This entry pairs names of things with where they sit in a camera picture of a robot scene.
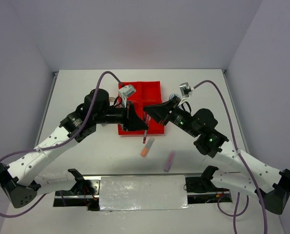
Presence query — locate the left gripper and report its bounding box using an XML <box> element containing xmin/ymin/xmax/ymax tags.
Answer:
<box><xmin>93</xmin><ymin>98</ymin><xmax>148</xmax><ymax>130</ymax></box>

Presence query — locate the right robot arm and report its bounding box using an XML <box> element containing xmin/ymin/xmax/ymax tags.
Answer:
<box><xmin>143</xmin><ymin>97</ymin><xmax>290</xmax><ymax>215</ymax></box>

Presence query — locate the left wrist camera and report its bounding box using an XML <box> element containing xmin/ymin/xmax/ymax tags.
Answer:
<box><xmin>118</xmin><ymin>84</ymin><xmax>136</xmax><ymax>108</ymax></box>

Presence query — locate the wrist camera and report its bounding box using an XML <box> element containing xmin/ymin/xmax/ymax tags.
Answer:
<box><xmin>118</xmin><ymin>84</ymin><xmax>136</xmax><ymax>108</ymax></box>
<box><xmin>179</xmin><ymin>82</ymin><xmax>194</xmax><ymax>105</ymax></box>

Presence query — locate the red pen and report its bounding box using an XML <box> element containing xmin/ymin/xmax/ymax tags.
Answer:
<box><xmin>143</xmin><ymin>115</ymin><xmax>151</xmax><ymax>144</ymax></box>

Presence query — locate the orange highlighter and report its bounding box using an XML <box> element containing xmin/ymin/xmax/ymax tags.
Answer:
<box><xmin>141</xmin><ymin>137</ymin><xmax>155</xmax><ymax>157</ymax></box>

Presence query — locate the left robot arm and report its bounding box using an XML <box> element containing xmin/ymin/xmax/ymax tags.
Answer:
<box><xmin>0</xmin><ymin>85</ymin><xmax>148</xmax><ymax>209</ymax></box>

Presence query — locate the purple highlighter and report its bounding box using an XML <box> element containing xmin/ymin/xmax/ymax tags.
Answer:
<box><xmin>163</xmin><ymin>150</ymin><xmax>176</xmax><ymax>172</ymax></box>

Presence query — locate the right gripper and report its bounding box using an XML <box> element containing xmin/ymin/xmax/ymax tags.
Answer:
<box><xmin>141</xmin><ymin>97</ymin><xmax>198</xmax><ymax>137</ymax></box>

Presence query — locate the silver foil sheet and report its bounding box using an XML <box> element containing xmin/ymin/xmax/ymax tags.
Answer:
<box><xmin>99</xmin><ymin>175</ymin><xmax>188</xmax><ymax>211</ymax></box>

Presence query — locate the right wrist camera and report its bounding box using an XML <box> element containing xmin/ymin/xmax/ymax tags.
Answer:
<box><xmin>179</xmin><ymin>82</ymin><xmax>194</xmax><ymax>105</ymax></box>

